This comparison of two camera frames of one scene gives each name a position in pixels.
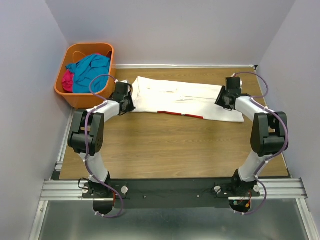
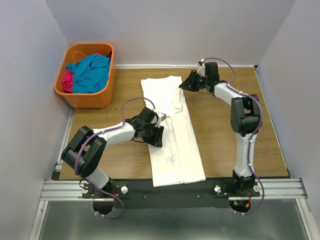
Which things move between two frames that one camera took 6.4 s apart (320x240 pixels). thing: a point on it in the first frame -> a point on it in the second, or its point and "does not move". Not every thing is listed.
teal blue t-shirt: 87,68 does not move
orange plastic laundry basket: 75,52 does not move
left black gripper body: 127,104 -> 152,135
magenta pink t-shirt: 67,81 does not move
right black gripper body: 223,99 -> 195,81
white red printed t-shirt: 181,98 -> 179,160
